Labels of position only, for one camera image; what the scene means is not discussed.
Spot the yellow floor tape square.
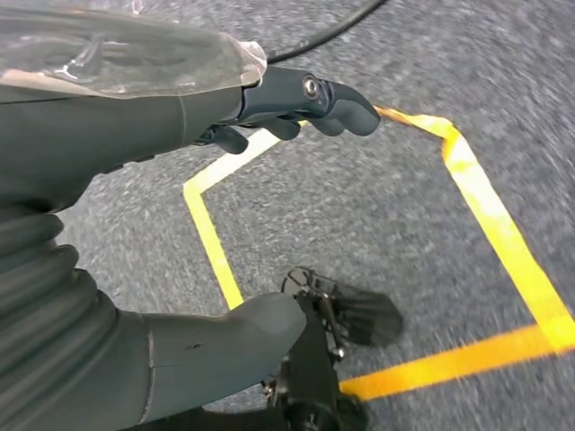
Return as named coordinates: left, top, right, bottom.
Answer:
left=182, top=105, right=575, bottom=404

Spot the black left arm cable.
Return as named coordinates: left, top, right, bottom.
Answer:
left=266, top=0, right=391, bottom=66

